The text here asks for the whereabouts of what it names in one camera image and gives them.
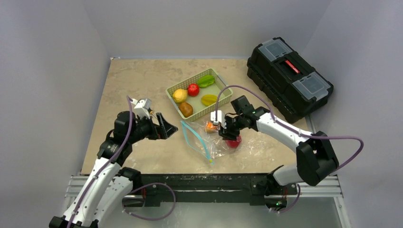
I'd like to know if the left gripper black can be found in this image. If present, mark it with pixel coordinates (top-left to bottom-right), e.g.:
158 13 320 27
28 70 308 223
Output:
128 112 177 143

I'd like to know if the orange fake carrot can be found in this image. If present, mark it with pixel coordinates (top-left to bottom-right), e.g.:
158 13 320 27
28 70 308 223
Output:
204 122 218 133

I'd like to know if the clear zip top bag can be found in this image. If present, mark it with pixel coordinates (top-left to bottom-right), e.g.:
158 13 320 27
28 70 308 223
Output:
181 121 240 164

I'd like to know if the brown fake kiwi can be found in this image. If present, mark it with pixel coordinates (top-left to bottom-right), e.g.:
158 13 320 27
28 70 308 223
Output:
178 102 193 118

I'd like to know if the yellow fake lemon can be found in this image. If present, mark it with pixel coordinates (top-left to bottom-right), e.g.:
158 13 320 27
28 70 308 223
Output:
172 89 188 104

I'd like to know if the yellow fake pepper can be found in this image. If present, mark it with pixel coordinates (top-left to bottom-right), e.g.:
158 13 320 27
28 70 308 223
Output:
201 95 217 106

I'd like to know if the red fake tomato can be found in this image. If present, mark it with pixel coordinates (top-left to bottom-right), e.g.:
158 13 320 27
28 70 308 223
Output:
187 84 200 97

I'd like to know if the green fake lime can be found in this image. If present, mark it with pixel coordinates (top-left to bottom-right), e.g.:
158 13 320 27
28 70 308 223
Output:
196 75 215 88

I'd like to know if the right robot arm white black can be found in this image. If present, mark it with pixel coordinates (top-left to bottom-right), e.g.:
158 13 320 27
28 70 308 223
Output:
210 96 339 193

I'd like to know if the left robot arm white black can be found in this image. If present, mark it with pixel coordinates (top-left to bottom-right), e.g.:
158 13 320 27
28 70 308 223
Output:
49 111 178 228

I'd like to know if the red fake apple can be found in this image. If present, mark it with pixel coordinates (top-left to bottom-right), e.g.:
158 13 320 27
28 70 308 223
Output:
225 136 242 149

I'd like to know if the green plastic basket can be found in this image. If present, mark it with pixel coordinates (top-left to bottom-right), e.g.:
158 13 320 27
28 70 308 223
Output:
166 68 227 122

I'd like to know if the black toolbox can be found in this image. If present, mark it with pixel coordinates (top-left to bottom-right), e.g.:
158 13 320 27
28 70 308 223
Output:
247 37 334 124

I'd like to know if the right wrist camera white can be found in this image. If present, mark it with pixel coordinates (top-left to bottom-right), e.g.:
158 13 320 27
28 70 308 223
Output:
210 110 226 128

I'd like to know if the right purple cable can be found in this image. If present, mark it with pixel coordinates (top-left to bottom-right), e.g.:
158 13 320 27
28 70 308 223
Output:
214 85 365 215

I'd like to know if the purple cable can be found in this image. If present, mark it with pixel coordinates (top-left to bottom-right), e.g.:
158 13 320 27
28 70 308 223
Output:
214 85 365 215
66 95 176 228

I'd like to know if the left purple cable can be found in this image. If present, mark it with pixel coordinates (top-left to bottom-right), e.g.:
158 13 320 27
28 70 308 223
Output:
66 95 176 228

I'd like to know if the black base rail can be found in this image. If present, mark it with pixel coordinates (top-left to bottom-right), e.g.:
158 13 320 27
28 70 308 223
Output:
121 168 298 209

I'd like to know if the aluminium frame rail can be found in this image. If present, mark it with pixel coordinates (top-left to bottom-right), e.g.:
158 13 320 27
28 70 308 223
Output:
63 173 352 228

